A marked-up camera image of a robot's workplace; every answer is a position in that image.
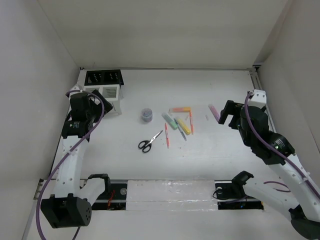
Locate red pen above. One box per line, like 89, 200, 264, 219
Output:
164, 123, 170, 149
189, 111, 194, 135

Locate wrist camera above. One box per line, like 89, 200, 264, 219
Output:
248, 89, 267, 109
70, 84, 83, 93

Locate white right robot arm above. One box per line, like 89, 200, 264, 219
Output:
218, 100, 320, 240

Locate yellow highlighter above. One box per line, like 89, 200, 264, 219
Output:
175, 117, 192, 136

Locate orange highlighter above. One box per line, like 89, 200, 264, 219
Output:
169, 107, 191, 113

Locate green highlighter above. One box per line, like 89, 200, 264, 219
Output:
161, 112, 178, 130

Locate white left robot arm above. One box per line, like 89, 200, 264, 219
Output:
38, 89, 113, 229

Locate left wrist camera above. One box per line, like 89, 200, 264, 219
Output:
70, 84, 83, 93

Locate purple highlighter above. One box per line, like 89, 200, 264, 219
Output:
208, 104, 220, 122

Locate white slotted organizer box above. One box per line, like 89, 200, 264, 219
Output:
83, 84, 123, 115

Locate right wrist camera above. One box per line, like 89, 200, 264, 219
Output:
248, 89, 267, 109

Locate black handled scissors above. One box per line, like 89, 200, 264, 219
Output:
138, 130, 163, 154

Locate black slotted organizer box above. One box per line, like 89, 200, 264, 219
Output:
84, 69, 124, 86

